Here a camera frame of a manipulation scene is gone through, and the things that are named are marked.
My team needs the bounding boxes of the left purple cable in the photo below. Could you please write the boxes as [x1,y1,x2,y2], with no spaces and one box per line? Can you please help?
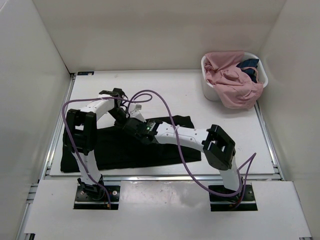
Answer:
[61,93,153,205]

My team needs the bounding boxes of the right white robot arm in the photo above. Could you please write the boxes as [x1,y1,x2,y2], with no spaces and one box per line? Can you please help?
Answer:
[123,118,243,200]

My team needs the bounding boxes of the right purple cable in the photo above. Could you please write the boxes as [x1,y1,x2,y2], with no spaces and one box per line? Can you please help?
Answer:
[126,89,257,198]

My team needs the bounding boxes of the aluminium frame rail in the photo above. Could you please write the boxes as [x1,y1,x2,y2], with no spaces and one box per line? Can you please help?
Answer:
[43,173,282,182]

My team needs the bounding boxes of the black trousers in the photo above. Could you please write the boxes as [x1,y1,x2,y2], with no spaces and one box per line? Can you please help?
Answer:
[60,115,201,173]

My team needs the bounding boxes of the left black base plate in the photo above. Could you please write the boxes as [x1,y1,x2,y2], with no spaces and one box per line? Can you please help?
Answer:
[73,185,121,210]

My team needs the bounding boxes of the dark blue garment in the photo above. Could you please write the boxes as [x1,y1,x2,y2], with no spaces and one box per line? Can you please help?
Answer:
[236,58,260,83]

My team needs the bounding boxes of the blue white label sticker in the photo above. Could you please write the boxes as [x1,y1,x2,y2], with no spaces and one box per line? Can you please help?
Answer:
[77,71,95,76]

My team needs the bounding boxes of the pink garment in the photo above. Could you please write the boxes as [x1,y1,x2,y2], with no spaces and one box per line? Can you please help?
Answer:
[204,51,264,109]

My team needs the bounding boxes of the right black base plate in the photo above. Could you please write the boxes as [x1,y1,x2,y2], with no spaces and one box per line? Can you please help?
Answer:
[209,184,258,212]

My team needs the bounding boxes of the white plastic basket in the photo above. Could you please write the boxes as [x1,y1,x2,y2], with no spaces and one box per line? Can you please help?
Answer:
[200,52,269,102]

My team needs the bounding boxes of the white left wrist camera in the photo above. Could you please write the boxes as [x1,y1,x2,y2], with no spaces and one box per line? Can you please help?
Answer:
[128,103,146,123]

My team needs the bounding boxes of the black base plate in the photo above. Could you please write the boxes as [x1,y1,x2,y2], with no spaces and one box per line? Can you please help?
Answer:
[209,184,258,212]
[73,185,121,210]

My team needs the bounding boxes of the purple cable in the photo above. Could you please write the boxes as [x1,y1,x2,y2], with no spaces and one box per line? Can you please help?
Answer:
[126,89,257,198]
[61,93,153,205]

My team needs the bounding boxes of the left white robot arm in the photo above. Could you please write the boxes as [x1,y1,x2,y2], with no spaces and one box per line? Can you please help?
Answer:
[62,88,129,202]

